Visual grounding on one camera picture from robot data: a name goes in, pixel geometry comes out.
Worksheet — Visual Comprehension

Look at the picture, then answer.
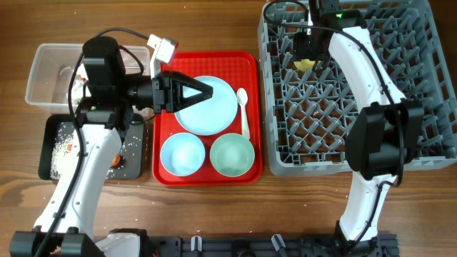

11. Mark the yellow plastic cup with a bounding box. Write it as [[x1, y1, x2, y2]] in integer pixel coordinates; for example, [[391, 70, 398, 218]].
[[293, 59, 316, 71]]

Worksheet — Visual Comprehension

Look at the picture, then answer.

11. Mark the white tissue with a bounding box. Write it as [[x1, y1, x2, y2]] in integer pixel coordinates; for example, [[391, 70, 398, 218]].
[[71, 82, 90, 106]]

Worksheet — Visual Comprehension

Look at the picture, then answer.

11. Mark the light blue bowl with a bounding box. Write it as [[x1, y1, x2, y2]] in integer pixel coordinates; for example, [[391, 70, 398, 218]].
[[160, 133, 206, 177]]

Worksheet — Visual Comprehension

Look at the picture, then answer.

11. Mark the orange carrot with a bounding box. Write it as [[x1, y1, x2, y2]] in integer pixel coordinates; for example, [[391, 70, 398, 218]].
[[67, 144, 122, 167]]

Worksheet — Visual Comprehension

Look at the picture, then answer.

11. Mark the teal green bowl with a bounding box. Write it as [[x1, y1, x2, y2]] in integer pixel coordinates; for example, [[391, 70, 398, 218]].
[[210, 133, 256, 178]]

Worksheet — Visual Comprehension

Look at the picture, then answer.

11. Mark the white rice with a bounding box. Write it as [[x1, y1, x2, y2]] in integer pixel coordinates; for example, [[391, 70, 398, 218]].
[[49, 122, 144, 179]]

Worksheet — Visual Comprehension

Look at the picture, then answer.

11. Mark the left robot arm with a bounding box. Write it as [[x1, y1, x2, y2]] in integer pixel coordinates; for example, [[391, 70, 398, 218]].
[[9, 33, 213, 256]]

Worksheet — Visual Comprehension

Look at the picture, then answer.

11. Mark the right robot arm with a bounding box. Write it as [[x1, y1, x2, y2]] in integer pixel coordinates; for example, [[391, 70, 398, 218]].
[[293, 1, 424, 253]]

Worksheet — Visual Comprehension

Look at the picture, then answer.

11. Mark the grey dishwasher rack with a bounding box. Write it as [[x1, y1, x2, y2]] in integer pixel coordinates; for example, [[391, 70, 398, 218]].
[[258, 1, 456, 176]]

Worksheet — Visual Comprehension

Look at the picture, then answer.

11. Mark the large light blue plate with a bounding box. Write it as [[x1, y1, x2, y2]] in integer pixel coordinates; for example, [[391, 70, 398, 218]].
[[174, 76, 238, 136]]

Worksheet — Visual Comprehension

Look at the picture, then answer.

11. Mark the red serving tray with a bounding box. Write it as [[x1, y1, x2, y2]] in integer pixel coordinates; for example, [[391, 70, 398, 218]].
[[152, 51, 263, 187]]

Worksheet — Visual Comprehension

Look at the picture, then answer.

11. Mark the white plastic spoon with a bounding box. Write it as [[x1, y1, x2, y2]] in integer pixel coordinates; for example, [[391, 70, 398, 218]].
[[236, 88, 250, 140]]

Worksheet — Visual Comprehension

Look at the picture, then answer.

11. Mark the clear plastic bin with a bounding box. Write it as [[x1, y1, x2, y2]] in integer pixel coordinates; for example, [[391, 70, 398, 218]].
[[25, 44, 151, 114]]

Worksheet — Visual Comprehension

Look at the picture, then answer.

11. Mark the black plastic tray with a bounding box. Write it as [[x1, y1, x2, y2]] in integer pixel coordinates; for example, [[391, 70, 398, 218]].
[[38, 114, 144, 180]]

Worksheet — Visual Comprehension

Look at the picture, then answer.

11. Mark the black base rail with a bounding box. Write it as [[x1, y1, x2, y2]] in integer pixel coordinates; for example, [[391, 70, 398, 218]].
[[142, 233, 400, 257]]

